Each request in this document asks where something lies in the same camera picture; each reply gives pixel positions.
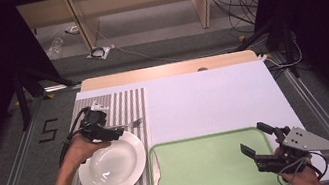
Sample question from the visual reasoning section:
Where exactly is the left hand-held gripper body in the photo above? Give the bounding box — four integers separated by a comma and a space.
74, 100, 114, 137

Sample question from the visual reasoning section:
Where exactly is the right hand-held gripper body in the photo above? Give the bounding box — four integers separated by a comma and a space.
248, 119, 329, 181

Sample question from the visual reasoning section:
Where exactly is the white plate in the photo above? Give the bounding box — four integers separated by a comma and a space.
72, 128, 153, 185

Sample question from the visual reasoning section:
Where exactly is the green tray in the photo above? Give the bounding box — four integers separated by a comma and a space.
140, 122, 292, 185

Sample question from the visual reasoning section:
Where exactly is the metal knife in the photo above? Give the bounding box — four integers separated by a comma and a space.
144, 149, 164, 185

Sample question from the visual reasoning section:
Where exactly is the person's left hand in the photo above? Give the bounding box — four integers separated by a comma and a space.
56, 127, 116, 173

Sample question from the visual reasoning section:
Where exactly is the person's right hand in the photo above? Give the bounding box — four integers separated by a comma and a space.
278, 161, 324, 185

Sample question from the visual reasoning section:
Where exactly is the grey striped placemat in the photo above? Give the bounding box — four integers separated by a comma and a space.
52, 87, 162, 185

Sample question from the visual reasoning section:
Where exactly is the white table cover sheet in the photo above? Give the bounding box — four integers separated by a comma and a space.
51, 51, 329, 185

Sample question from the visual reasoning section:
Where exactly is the black metal stand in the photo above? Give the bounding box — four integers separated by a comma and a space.
231, 13, 303, 88
10, 58, 87, 133

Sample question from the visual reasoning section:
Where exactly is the clear plastic bottle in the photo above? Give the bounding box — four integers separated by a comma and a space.
43, 36, 67, 60

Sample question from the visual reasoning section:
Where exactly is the wooden table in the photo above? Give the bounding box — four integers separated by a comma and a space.
78, 49, 260, 93

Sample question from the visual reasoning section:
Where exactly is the small white floor object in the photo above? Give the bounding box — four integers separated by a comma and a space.
64, 25, 80, 36

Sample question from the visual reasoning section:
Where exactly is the left hand-held gripper cable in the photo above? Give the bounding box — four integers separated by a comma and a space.
50, 106, 99, 167

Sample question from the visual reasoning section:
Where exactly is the hand-held gripper cable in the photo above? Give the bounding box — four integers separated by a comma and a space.
50, 106, 99, 167
273, 149, 329, 185

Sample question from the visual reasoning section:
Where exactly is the right hand-held gripper cable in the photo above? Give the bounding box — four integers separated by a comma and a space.
273, 149, 329, 185

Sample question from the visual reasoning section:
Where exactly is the short white cable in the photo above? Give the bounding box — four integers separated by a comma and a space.
257, 39, 304, 73

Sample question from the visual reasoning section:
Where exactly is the plastic bag with black cable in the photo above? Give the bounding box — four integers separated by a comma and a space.
85, 44, 113, 63

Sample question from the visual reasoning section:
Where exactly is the long white floor cable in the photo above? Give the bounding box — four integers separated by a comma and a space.
89, 0, 248, 76

